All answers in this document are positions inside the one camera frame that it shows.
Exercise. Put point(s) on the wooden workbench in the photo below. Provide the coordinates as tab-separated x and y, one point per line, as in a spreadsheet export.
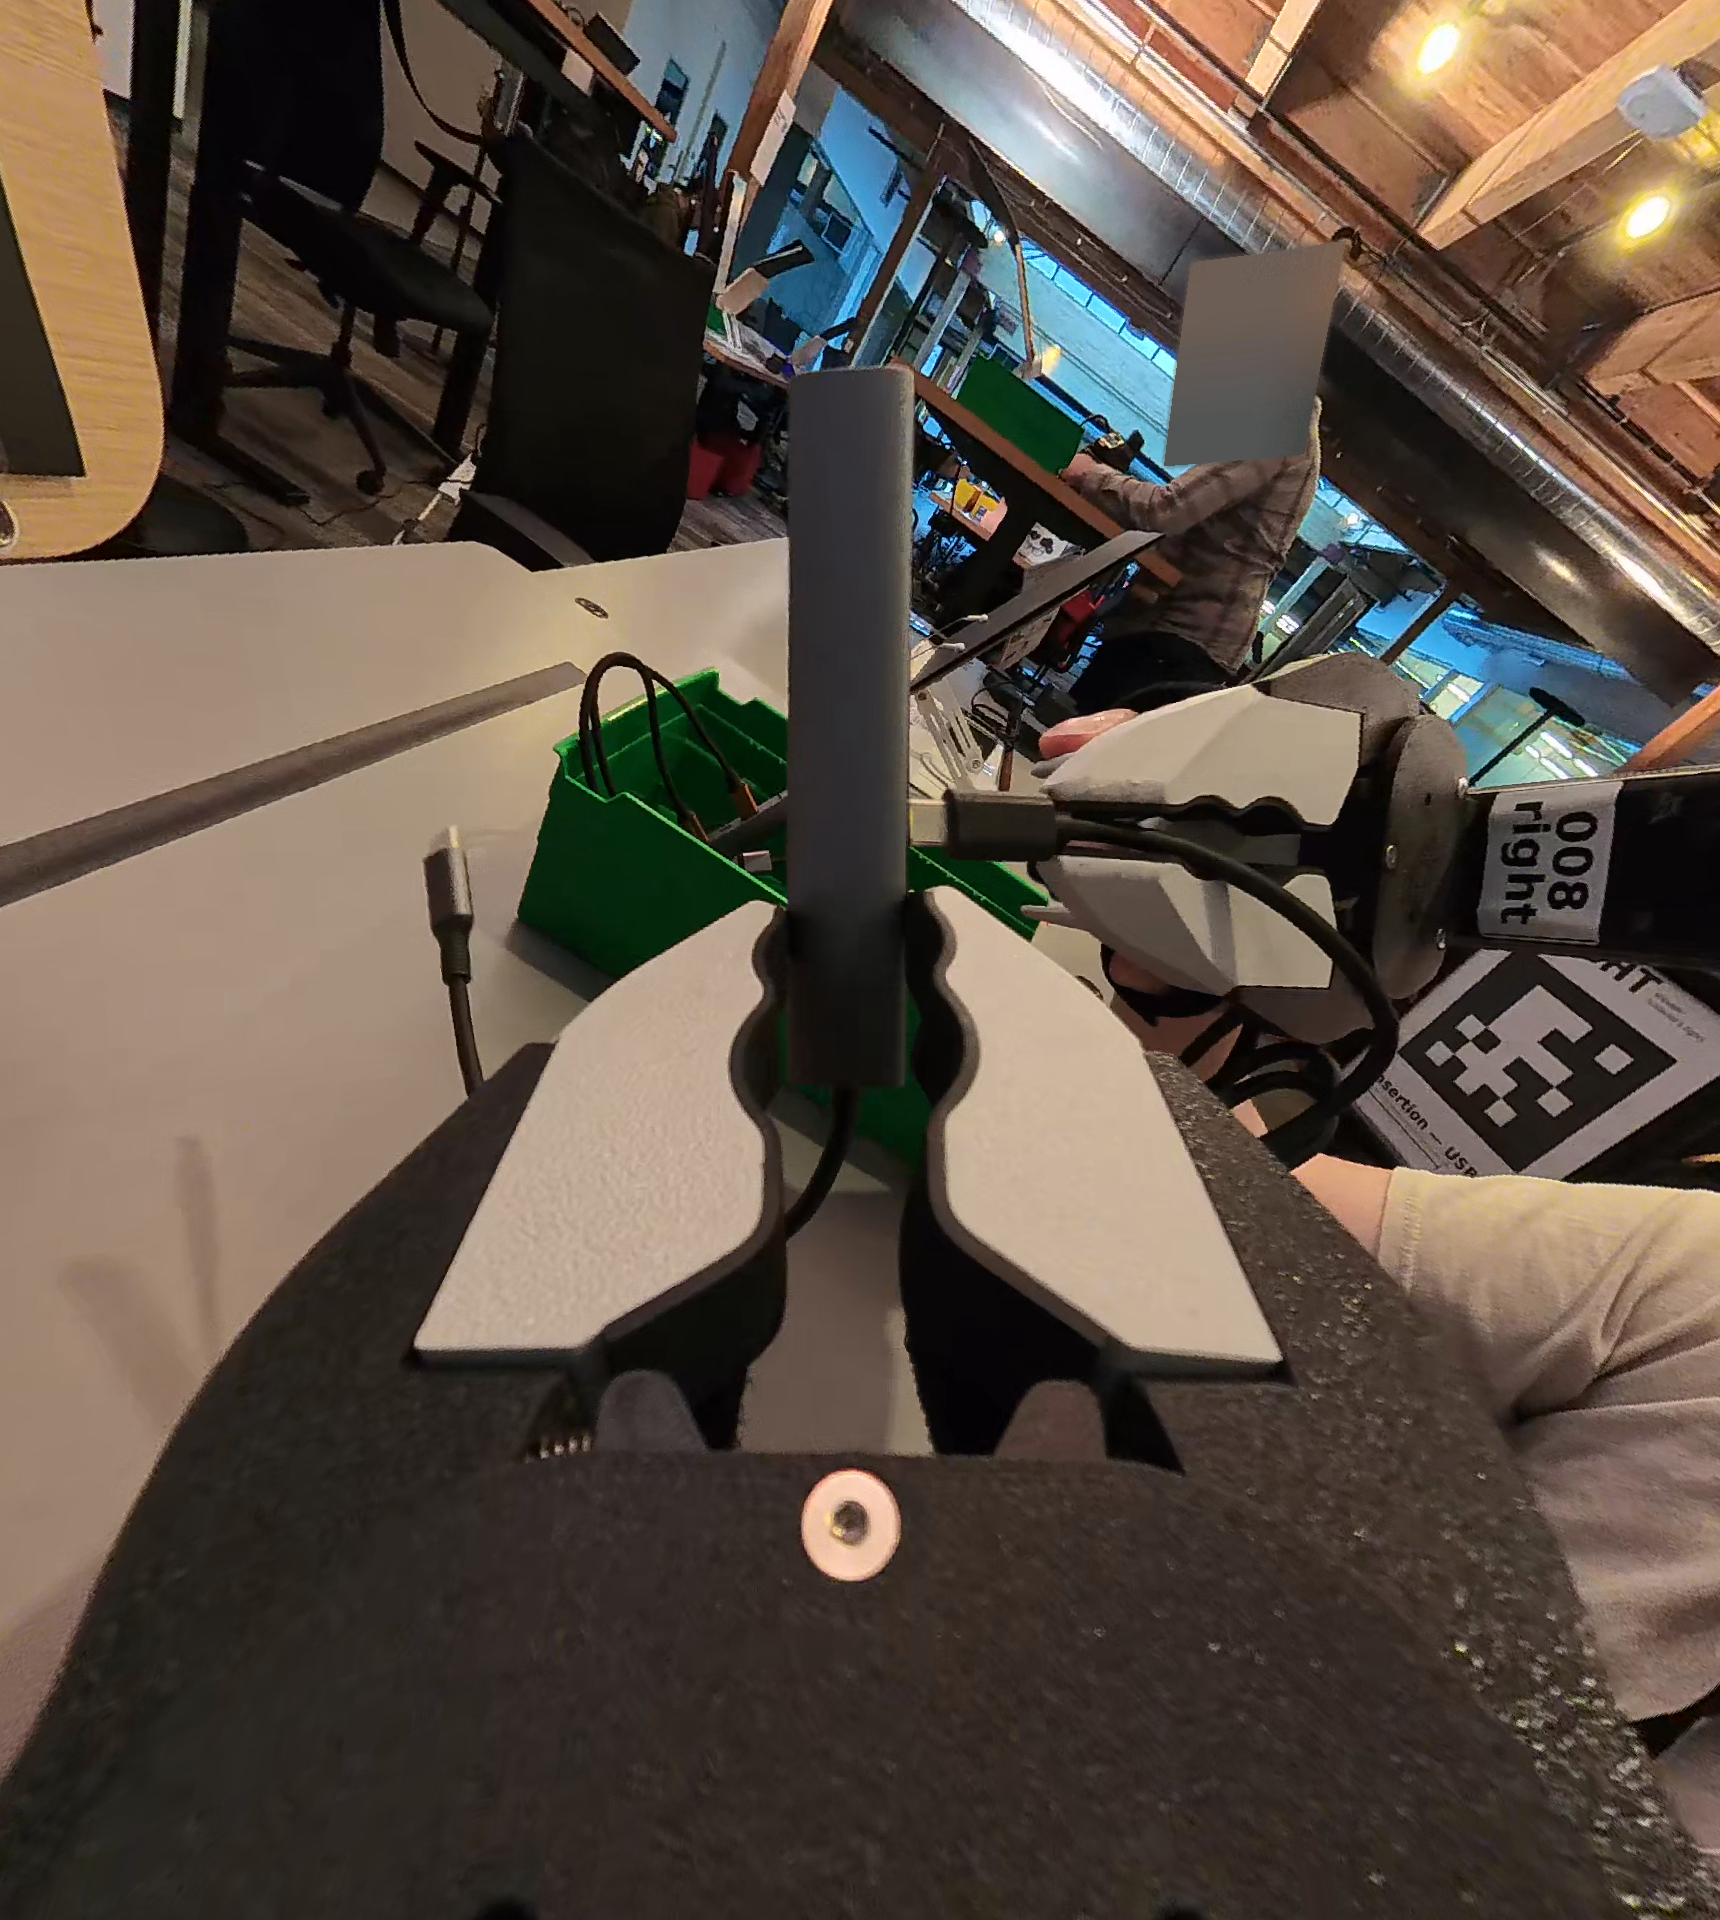
1008	471

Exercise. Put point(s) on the green board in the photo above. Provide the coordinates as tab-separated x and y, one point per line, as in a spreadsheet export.
1014	414

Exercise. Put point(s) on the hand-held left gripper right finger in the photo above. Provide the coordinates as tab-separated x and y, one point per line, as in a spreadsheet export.
1086	1184

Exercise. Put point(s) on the person's right hand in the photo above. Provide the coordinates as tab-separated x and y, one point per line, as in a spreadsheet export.
1086	736

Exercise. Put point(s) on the black flat panel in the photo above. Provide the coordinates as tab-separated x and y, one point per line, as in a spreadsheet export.
1041	605

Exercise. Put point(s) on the dark grey usb hub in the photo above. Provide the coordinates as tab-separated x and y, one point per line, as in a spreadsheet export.
848	673

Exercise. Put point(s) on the person's right forearm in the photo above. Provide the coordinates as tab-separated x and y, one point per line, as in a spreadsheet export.
1354	1209

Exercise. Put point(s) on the person's beige shirt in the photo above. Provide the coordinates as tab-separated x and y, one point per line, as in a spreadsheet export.
1625	1380

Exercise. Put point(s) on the metal ventilation duct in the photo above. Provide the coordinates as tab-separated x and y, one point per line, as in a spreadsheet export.
1521	452

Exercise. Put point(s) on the green plastic bin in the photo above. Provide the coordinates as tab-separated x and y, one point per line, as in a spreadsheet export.
618	885

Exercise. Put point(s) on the black white marker card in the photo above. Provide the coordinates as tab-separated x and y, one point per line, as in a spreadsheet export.
1540	1069

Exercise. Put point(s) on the ceiling lamp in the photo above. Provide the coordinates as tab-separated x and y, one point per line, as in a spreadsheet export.
1438	46
1646	223

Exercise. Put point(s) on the black office chair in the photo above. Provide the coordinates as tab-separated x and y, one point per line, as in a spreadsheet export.
401	283
591	374

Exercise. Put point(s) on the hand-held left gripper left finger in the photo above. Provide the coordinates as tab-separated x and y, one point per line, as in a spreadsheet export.
618	1169

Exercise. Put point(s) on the white ceiling sensor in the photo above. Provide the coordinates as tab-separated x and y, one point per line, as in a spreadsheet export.
1668	102

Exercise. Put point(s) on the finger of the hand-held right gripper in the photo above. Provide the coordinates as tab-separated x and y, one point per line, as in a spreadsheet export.
1220	943
1220	749

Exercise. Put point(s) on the wooden curved frame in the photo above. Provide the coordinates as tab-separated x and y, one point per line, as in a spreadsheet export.
67	306

